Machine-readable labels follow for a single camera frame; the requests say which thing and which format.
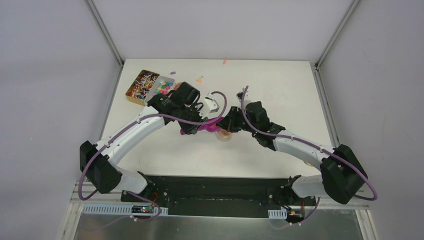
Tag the yellow lollipop box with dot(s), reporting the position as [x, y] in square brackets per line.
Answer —
[141, 86]

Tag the aluminium frame post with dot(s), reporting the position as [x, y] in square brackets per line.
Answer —
[98, 20]
[353, 5]

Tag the white cable duct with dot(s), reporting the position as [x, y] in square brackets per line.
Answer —
[120, 209]
[277, 214]

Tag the right aluminium frame post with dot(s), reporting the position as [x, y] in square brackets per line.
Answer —
[353, 5]

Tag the left aluminium frame post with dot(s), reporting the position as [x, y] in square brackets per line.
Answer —
[98, 20]

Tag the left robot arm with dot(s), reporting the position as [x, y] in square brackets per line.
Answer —
[99, 161]

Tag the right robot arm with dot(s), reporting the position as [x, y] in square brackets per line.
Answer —
[341, 175]

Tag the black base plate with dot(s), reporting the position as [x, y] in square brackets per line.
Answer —
[222, 196]

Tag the gold jar lid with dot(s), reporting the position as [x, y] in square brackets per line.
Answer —
[308, 164]

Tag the magenta plastic scoop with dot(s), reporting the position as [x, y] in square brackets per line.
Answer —
[211, 128]

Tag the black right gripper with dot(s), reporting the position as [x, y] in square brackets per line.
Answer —
[228, 122]

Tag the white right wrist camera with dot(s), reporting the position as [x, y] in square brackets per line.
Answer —
[242, 97]

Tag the left white cable duct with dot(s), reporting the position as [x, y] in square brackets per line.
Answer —
[120, 209]

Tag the clear plastic jar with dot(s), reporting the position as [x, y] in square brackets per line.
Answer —
[223, 135]

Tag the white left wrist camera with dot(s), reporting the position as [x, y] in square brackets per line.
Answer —
[210, 105]

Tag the pink gummy candy box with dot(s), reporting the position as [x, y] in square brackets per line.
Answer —
[177, 85]

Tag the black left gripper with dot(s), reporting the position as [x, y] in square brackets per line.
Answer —
[191, 122]

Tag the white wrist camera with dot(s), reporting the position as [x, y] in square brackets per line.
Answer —
[242, 97]
[210, 105]

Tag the right white cable duct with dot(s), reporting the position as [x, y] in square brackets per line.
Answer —
[277, 214]

